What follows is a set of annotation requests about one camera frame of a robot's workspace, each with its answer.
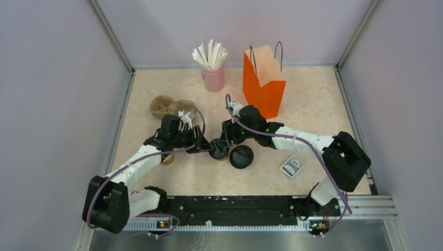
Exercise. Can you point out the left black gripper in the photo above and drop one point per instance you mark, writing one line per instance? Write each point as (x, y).
(203, 145)

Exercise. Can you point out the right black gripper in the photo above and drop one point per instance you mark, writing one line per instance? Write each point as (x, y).
(233, 136)

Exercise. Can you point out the single black cup lid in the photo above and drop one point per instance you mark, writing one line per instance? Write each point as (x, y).
(218, 150)

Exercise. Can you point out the single brown paper cup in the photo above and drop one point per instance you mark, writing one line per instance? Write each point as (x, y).
(220, 159)

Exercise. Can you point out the stack of black cup lids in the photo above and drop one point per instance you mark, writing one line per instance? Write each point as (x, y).
(241, 156)

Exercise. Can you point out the stack of brown paper cups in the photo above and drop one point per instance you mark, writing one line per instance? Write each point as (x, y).
(168, 159)

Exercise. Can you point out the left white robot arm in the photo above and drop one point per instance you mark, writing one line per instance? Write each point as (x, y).
(109, 203)

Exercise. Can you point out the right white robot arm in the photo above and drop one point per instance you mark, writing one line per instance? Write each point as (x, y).
(343, 160)

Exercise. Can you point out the brown pulp cup carrier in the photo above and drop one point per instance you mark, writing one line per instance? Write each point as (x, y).
(165, 105)

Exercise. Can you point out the pink straw holder cup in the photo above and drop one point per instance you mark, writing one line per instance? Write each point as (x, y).
(214, 81)

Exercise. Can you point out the orange paper bag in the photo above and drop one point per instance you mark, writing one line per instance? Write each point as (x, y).
(263, 83)

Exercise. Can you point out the blue playing card box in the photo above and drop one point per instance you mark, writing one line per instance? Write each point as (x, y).
(292, 166)

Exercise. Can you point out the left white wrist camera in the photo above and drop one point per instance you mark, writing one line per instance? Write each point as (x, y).
(186, 117)

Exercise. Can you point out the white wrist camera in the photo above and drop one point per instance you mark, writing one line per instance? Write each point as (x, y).
(234, 108)
(186, 117)

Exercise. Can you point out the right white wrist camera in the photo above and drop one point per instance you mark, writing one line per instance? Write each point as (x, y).
(234, 108)

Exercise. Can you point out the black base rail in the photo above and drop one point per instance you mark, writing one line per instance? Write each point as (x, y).
(236, 211)

